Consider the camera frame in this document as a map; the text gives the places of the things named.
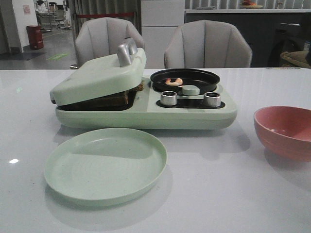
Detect silver control knob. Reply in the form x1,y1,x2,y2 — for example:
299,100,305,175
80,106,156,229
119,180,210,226
203,92,222,108
160,91,177,106

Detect white cabinet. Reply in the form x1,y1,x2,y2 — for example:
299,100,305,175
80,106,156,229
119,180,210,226
140,0,185,69

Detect right grey chair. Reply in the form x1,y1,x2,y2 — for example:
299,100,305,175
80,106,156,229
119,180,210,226
164,20,252,68

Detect light green plate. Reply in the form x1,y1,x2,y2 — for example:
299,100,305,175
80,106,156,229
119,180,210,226
44,128,167,206

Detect right silver control knob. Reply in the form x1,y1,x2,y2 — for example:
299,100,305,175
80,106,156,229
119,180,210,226
203,92,222,108

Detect orange shrimp pieces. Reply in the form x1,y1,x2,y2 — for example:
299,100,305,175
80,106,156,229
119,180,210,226
165,78,183,86

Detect left silver control knob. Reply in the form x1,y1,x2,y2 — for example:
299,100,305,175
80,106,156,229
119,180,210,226
160,91,177,106

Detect black round frying pan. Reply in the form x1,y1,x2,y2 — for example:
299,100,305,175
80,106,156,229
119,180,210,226
150,68,220,95

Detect fruit plate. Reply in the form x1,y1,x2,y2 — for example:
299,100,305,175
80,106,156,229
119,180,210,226
240,0,263,9

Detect grey chair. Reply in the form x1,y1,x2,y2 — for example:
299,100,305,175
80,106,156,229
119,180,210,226
164,20,252,68
75,17,145,67

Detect red trash bin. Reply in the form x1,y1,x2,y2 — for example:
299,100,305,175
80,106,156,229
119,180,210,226
26,25,44,50

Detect green breakfast maker base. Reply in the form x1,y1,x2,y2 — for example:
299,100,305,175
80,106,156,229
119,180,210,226
55,75,238,130

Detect green breakfast maker lid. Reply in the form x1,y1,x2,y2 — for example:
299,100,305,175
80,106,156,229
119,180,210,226
50,38,146,106

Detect left grey chair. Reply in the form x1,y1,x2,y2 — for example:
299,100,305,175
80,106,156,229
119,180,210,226
75,17,145,67

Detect pink bowl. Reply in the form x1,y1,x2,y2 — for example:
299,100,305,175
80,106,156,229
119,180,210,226
254,106,311,162

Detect dark grey counter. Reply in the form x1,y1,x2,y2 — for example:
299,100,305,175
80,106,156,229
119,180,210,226
185,9,311,67

